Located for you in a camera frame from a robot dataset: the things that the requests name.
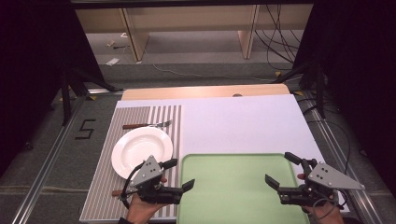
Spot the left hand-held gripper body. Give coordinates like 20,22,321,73
125,154,185,205

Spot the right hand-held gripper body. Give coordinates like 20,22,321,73
277,158,366,208

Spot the white plate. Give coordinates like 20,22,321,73
110,126,174,180

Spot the person's left hand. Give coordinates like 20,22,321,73
125,175,169,224

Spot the person's right hand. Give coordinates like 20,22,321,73
296,173,345,224

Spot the green tray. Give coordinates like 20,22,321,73
176,152,312,224

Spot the grey striped placemat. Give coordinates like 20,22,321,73
79,105,183,223

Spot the white table board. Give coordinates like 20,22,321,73
115,93,350,215

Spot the black tripod stand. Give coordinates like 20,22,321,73
60,65,124,127
273,59,329,119

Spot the wooden table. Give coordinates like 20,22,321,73
120,83,291,101

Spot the black curtain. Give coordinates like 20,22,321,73
291,0,396,189
0,0,106,176

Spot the wooden shelf unit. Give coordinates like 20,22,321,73
74,3,314,63

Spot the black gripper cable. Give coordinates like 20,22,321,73
119,161,148,210

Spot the aluminium floor rail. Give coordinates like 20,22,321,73
293,91,387,224
11,88,123,224

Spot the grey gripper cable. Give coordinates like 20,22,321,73
310,199,339,222

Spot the fork with wooden handle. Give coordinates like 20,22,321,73
121,119,173,131

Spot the white floor cable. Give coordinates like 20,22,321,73
151,62,276,84

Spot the bundle of black cables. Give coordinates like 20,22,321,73
253,4,304,71

